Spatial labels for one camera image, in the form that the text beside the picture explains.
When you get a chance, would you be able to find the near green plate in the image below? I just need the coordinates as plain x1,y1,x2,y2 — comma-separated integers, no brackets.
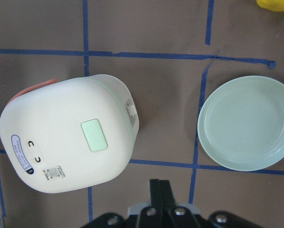
197,76,284,171

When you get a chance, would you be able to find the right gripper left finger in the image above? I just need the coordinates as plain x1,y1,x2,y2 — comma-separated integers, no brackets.
136,179,163,228

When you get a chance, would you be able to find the cream rice cooker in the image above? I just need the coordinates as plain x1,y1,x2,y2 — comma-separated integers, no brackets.
0,74,139,193

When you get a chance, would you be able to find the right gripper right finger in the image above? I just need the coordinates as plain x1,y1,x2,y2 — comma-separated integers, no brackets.
159,180,193,228

